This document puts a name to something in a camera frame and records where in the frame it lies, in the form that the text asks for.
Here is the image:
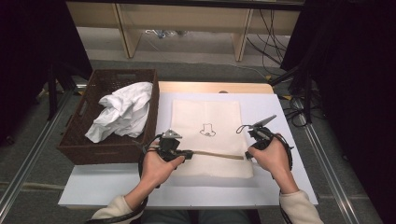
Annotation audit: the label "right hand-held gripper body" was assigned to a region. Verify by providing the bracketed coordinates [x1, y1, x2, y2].
[247, 115, 277, 150]

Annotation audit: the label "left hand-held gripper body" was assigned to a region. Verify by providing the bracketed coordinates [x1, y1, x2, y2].
[157, 128, 183, 162]

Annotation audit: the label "white printed cloth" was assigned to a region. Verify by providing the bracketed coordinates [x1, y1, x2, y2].
[169, 98, 255, 180]

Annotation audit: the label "white shirt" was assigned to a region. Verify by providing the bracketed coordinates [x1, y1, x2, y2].
[84, 81, 154, 144]

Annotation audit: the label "brown woven basket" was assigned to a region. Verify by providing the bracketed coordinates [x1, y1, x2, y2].
[56, 68, 161, 166]

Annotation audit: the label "person's right hand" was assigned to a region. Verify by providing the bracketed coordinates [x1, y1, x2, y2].
[247, 133, 293, 188]

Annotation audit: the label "person's left hand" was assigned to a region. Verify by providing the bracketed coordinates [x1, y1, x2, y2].
[141, 148, 186, 189]

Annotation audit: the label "black metal stand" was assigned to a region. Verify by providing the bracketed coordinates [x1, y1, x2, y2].
[269, 60, 314, 125]
[46, 60, 94, 121]

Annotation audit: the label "person's legs in jeans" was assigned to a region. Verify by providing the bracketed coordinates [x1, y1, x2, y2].
[141, 209, 253, 224]

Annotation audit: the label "white-topped wooden table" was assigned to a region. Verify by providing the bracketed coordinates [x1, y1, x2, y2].
[58, 81, 319, 210]

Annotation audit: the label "clear plastic clutter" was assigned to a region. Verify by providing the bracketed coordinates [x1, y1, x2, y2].
[144, 29, 190, 39]

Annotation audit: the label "black curtain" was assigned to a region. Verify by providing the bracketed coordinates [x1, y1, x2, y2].
[0, 0, 94, 147]
[279, 0, 396, 224]

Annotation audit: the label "wooden shelf unit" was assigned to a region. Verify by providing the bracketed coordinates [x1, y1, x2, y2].
[65, 0, 304, 63]

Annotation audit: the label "thin black wire loop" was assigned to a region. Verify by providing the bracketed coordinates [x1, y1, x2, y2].
[235, 124, 254, 134]

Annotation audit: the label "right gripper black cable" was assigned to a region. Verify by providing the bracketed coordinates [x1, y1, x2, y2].
[273, 133, 295, 224]

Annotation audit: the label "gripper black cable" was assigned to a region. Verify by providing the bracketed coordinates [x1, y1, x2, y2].
[84, 133, 164, 224]
[273, 133, 295, 224]

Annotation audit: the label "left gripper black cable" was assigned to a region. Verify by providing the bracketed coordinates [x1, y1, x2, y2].
[84, 133, 164, 224]

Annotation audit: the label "black floor cables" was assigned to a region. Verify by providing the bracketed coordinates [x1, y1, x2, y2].
[278, 92, 326, 129]

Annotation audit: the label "metal floor rail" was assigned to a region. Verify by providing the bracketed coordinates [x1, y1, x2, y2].
[0, 90, 76, 216]
[303, 124, 362, 224]

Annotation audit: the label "hanging black cables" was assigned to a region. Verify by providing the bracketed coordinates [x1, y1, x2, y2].
[246, 8, 292, 68]

